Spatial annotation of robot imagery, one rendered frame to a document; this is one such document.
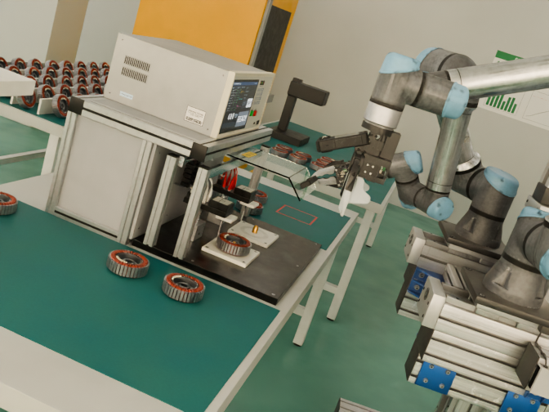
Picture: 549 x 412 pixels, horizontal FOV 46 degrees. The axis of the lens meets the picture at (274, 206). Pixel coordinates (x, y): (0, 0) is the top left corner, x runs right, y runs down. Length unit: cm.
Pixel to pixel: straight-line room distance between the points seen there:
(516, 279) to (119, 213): 111
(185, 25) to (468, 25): 301
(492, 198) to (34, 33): 455
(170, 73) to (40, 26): 399
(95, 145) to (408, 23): 560
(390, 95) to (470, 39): 586
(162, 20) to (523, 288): 471
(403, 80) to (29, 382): 93
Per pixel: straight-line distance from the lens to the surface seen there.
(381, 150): 142
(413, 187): 208
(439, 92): 140
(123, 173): 194
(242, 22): 566
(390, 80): 138
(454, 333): 172
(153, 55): 201
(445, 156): 198
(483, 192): 216
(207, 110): 194
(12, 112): 328
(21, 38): 603
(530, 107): 726
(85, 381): 134
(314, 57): 738
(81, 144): 200
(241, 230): 227
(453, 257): 217
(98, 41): 835
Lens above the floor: 149
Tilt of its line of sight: 15 degrees down
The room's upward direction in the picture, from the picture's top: 18 degrees clockwise
